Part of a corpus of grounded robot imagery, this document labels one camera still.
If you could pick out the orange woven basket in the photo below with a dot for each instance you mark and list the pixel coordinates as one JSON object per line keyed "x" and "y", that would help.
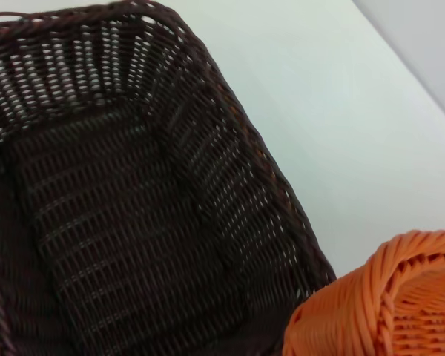
{"x": 341, "y": 315}

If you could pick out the dark brown woven basket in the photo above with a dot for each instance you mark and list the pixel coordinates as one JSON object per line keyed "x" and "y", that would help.
{"x": 133, "y": 222}

